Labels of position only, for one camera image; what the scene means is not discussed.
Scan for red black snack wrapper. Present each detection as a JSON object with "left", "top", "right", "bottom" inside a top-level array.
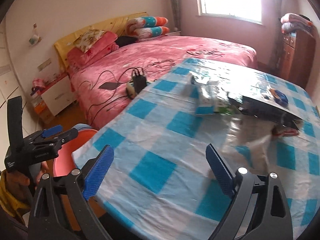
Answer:
[{"left": 272, "top": 125, "right": 299, "bottom": 137}]

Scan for blue white tissue pack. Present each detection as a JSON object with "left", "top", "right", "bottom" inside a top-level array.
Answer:
[{"left": 195, "top": 82, "right": 238, "bottom": 115}]

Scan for lower cartoon pillow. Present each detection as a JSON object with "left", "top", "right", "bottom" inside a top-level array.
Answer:
[{"left": 130, "top": 26, "right": 170, "bottom": 40}]

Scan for blue white checkered tablecloth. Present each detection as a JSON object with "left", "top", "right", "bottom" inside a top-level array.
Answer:
[{"left": 72, "top": 59, "right": 319, "bottom": 239}]

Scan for dark blue wrapper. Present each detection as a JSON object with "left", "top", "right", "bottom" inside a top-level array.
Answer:
[{"left": 227, "top": 93, "right": 304, "bottom": 130}]

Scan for small blue snack wrapper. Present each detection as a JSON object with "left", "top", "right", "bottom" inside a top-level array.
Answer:
[{"left": 269, "top": 88, "right": 289, "bottom": 107}]

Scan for pink floral bed cover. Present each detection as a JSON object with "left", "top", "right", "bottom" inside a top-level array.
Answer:
[{"left": 68, "top": 36, "right": 258, "bottom": 129}]

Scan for brown wooden cabinet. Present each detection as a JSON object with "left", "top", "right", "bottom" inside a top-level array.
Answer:
[{"left": 279, "top": 30, "right": 316, "bottom": 88}]

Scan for pink folded blanket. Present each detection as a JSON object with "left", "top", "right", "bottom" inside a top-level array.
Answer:
[{"left": 67, "top": 31, "right": 119, "bottom": 68}]

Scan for black power adapter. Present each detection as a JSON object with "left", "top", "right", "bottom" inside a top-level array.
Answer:
[{"left": 131, "top": 68, "right": 147, "bottom": 94}]

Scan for person's left hand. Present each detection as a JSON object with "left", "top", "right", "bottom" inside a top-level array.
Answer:
[{"left": 7, "top": 161, "right": 49, "bottom": 186}]

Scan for white blue bottle wrapper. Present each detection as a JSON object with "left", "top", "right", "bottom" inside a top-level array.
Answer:
[{"left": 188, "top": 71, "right": 219, "bottom": 99}]

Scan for white nightstand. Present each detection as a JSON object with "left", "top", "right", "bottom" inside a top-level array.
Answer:
[{"left": 35, "top": 74, "right": 76, "bottom": 116}]

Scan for black phone on bed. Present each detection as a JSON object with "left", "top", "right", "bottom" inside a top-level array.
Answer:
[{"left": 99, "top": 82, "right": 121, "bottom": 90}]

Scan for cartoon pillow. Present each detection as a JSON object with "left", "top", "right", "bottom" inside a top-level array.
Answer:
[
  {"left": 125, "top": 16, "right": 169, "bottom": 31},
  {"left": 130, "top": 26, "right": 170, "bottom": 40}
]

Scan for upper cartoon pillow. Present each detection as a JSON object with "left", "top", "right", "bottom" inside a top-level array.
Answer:
[{"left": 125, "top": 16, "right": 169, "bottom": 31}]

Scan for red plastic trash bin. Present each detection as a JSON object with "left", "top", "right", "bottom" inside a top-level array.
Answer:
[{"left": 52, "top": 123, "right": 107, "bottom": 231}]

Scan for yellow wooden headboard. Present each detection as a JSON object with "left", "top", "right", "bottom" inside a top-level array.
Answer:
[{"left": 54, "top": 12, "right": 148, "bottom": 72}]

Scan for floral cushion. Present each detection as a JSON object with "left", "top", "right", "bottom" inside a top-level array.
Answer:
[{"left": 73, "top": 29, "right": 106, "bottom": 53}]

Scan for black cloth on bed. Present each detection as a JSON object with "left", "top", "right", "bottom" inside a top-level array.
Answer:
[{"left": 115, "top": 36, "right": 138, "bottom": 48}]

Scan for folded quilts on cabinet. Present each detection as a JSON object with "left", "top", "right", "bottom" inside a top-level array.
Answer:
[{"left": 280, "top": 13, "right": 314, "bottom": 35}]

